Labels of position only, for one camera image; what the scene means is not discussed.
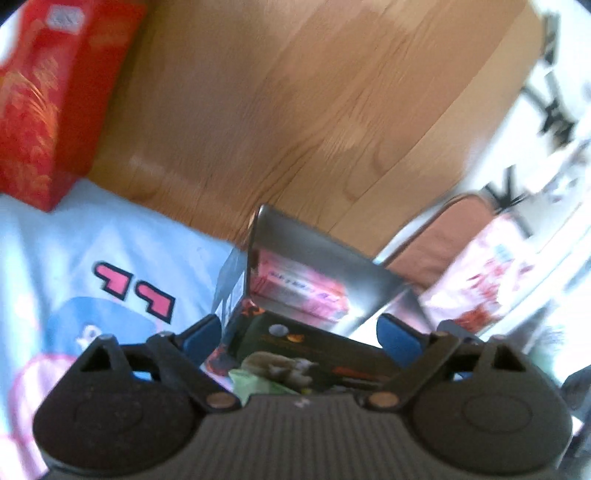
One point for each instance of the wooden board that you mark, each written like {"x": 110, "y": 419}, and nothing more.
{"x": 352, "y": 116}

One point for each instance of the large pink snack bag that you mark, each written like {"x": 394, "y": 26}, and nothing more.
{"x": 487, "y": 280}

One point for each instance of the black sheep print box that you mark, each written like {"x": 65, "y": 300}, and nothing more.
{"x": 303, "y": 352}

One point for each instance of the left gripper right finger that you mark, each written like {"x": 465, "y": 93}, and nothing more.
{"x": 420, "y": 356}

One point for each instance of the red gift bag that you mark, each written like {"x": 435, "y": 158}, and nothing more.
{"x": 55, "y": 90}

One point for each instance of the brown seat cushion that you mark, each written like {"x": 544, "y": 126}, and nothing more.
{"x": 422, "y": 259}

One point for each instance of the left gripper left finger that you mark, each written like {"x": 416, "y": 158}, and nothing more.
{"x": 179, "y": 357}

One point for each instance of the light green snack packet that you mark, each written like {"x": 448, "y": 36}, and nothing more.
{"x": 246, "y": 385}

